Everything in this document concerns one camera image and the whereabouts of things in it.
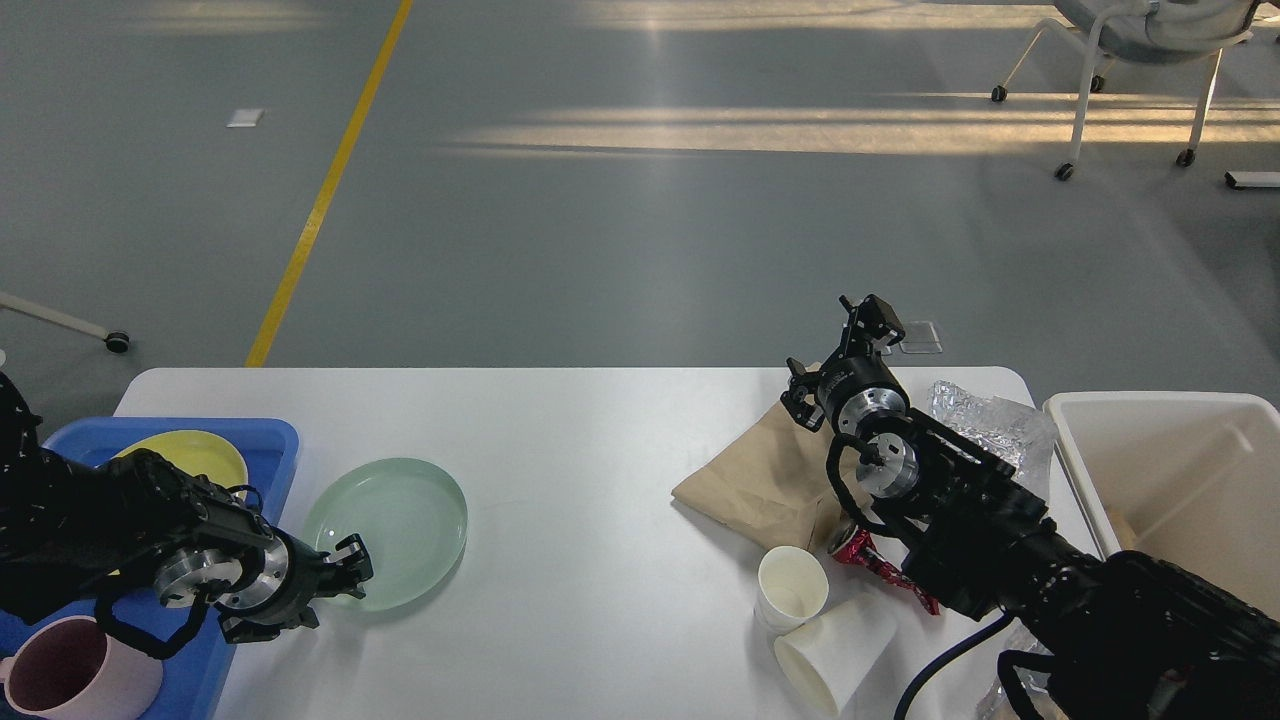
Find brown paper bag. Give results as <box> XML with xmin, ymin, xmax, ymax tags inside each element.
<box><xmin>672</xmin><ymin>402</ymin><xmax>844</xmax><ymax>551</ymax></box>

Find lying white paper cup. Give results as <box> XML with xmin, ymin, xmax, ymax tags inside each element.
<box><xmin>773</xmin><ymin>592</ymin><xmax>899</xmax><ymax>719</ymax></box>

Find clear crumpled plastic wrap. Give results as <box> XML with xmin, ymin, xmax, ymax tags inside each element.
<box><xmin>928</xmin><ymin>380</ymin><xmax>1059</xmax><ymax>501</ymax></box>

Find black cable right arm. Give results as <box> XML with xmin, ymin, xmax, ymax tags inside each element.
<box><xmin>892</xmin><ymin>612</ymin><xmax>1016</xmax><ymax>720</ymax></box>

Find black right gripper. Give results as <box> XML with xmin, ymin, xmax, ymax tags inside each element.
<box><xmin>780</xmin><ymin>293</ymin><xmax>910</xmax><ymax>433</ymax></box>

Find pink mug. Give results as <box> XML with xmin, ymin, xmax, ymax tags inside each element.
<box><xmin>1</xmin><ymin>615</ymin><xmax>164</xmax><ymax>719</ymax></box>

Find red crushed wrapper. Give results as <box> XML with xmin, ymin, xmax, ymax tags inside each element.
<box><xmin>826</xmin><ymin>523</ymin><xmax>941</xmax><ymax>616</ymax></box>

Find pale green plate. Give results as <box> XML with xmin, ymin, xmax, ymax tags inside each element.
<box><xmin>298</xmin><ymin>457</ymin><xmax>468</xmax><ymax>612</ymax></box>

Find clear floor plate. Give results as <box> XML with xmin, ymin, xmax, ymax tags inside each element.
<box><xmin>884</xmin><ymin>322</ymin><xmax>945</xmax><ymax>355</ymax></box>

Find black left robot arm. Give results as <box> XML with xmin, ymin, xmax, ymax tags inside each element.
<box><xmin>1</xmin><ymin>378</ymin><xmax>375</xmax><ymax>660</ymax></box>

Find white bar on floor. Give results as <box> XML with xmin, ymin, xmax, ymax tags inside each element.
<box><xmin>1224</xmin><ymin>170</ymin><xmax>1280</xmax><ymax>190</ymax></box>

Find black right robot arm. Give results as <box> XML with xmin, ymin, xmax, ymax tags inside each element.
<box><xmin>780</xmin><ymin>295</ymin><xmax>1279</xmax><ymax>719</ymax></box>

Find white rolling chair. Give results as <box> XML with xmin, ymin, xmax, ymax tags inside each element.
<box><xmin>989</xmin><ymin>1</ymin><xmax>1260</xmax><ymax>182</ymax></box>

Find white plastic bin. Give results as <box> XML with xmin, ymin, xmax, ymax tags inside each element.
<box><xmin>1043</xmin><ymin>391</ymin><xmax>1279</xmax><ymax>618</ymax></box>

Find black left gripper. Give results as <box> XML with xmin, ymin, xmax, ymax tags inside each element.
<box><xmin>215</xmin><ymin>530</ymin><xmax>375</xmax><ymax>644</ymax></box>

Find white caster leg left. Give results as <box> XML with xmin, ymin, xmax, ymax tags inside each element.
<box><xmin>1</xmin><ymin>292</ymin><xmax>132</xmax><ymax>354</ymax></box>

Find yellow plate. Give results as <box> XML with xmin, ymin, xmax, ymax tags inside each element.
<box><xmin>111</xmin><ymin>430</ymin><xmax>250</xmax><ymax>500</ymax></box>

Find blue plastic tray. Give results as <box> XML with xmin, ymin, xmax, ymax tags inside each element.
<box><xmin>1</xmin><ymin>416</ymin><xmax>300</xmax><ymax>719</ymax></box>

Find upright white paper cup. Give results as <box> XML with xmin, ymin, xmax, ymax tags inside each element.
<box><xmin>754</xmin><ymin>546</ymin><xmax>829</xmax><ymax>635</ymax></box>

